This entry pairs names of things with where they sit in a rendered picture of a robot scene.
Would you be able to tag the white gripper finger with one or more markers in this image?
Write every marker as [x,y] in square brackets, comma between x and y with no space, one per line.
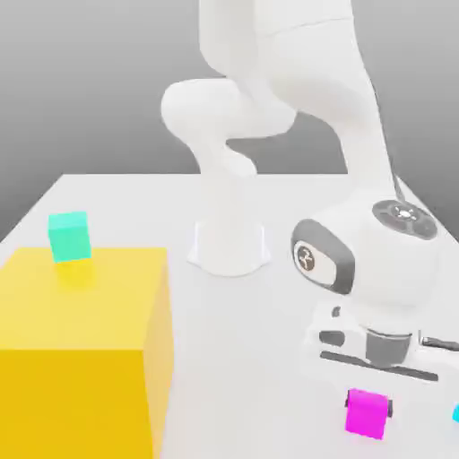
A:
[347,398]
[389,408]

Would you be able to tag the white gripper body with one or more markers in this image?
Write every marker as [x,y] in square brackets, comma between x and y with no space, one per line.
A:
[412,373]

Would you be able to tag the small magenta cube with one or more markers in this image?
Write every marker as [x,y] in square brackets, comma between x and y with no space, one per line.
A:
[365,414]

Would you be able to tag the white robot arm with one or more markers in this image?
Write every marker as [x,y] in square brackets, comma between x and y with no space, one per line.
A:
[308,79]

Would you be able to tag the small cyan cube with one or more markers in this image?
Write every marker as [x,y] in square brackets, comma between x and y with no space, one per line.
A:
[456,413]

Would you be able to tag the small teal cube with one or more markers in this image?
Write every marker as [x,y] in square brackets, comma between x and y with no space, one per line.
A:
[70,236]

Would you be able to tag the large yellow box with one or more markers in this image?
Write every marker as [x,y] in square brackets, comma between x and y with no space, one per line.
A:
[75,351]

